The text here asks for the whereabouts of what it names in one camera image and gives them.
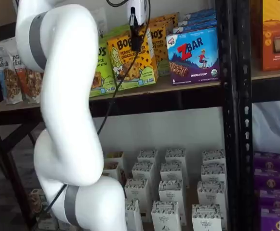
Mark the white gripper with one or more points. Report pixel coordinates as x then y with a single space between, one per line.
139 12

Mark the orange Bobo's peanut butter box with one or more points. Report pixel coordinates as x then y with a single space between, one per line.
168 17
157 45
161 25
135 67

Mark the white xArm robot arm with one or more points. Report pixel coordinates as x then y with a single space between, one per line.
65 72

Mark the green Bobo's apple pie box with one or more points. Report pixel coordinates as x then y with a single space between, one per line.
115 33
103 72

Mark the black shelf beam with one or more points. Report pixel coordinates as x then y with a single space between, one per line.
166 101
272 91

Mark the white patterned pantry box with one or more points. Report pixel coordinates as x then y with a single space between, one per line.
171 172
135 216
210 193
142 172
206 217
170 192
136 190
213 157
175 157
148 157
213 173
165 216

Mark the large orange snack box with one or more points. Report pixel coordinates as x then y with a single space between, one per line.
277 36

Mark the purple snack box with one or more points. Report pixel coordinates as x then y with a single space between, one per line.
270 161
277 220
271 179
276 199

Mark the green-label granola box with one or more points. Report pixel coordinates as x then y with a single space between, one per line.
47 222
37 202

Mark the granola bag orange label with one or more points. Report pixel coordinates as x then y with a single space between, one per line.
31 81

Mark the granola bag blue label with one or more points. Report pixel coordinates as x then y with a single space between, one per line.
7 81

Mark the white plastic sheet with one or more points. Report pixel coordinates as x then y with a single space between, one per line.
272 127

